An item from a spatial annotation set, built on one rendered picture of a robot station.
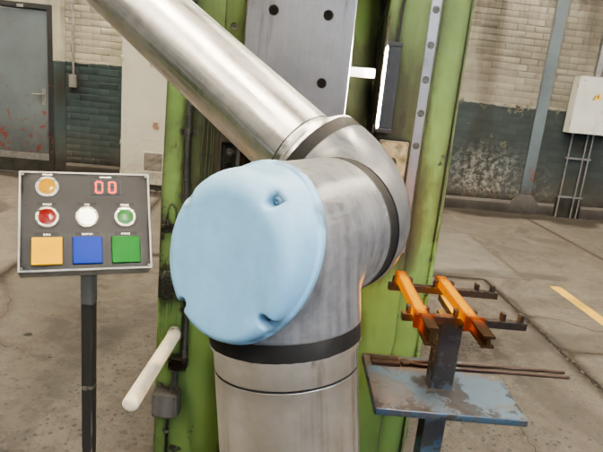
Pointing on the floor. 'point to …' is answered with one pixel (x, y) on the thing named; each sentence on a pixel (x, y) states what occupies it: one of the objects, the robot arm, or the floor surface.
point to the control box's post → (89, 360)
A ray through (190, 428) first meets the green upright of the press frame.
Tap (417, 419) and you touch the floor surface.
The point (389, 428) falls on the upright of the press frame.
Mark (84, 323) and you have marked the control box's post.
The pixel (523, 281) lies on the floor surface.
